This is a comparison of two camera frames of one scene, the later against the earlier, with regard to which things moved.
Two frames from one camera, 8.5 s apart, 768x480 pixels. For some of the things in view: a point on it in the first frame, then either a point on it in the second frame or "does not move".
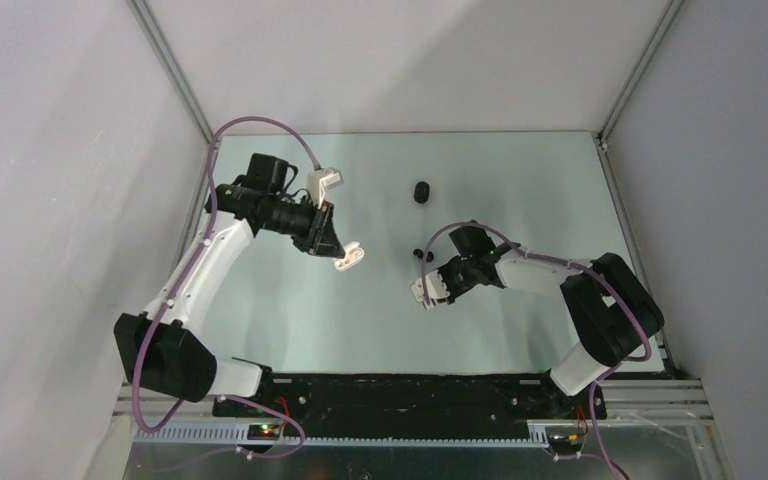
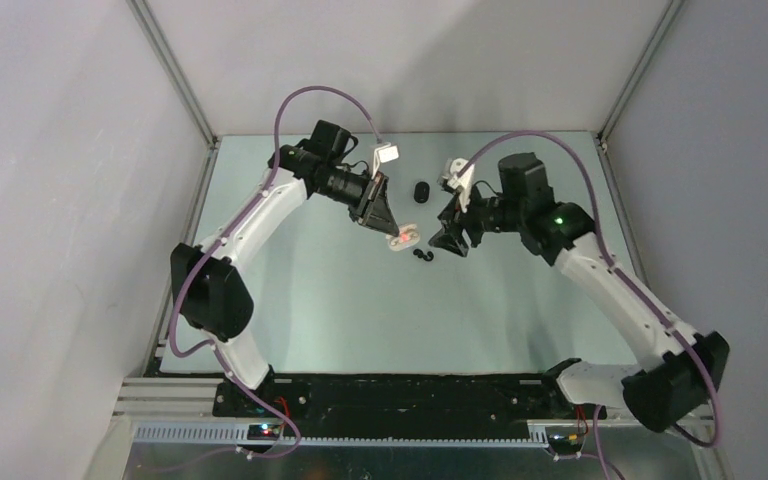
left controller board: [263, 431] does not move
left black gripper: [323, 221] → [371, 212]
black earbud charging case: [421, 192] does not move
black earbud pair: [429, 256] does not move
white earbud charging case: [353, 253] → [408, 235]
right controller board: [565, 443] does not move
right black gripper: [443, 270] → [448, 238]
